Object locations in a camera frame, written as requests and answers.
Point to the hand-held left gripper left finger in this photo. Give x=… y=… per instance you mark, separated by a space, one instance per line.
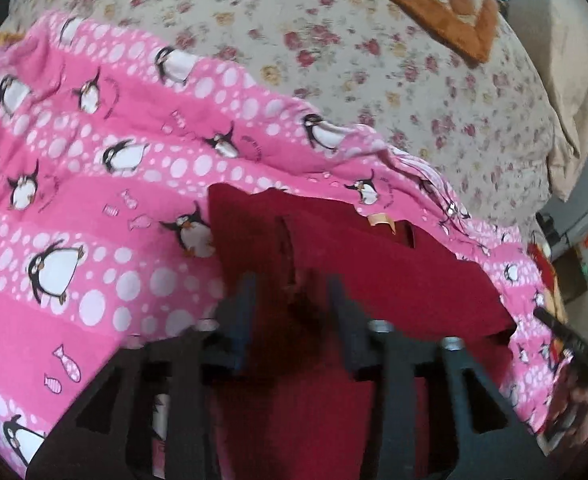
x=246 y=310

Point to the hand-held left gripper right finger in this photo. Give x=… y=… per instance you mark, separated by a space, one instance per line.
x=338 y=310

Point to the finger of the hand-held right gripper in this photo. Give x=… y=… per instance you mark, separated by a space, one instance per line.
x=566 y=336

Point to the red garment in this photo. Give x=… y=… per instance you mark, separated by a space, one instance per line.
x=374 y=270

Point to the red and yellow cloth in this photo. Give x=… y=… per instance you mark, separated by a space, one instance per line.
x=544 y=270

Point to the pink penguin print blanket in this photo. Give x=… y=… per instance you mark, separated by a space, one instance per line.
x=98 y=170

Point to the floral bedsheet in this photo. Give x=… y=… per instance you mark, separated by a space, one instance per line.
x=324 y=50

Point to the beige pillow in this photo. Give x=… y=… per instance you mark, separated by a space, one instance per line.
x=554 y=60

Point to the orange checkered pillow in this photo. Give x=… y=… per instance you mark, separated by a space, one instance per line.
x=454 y=5

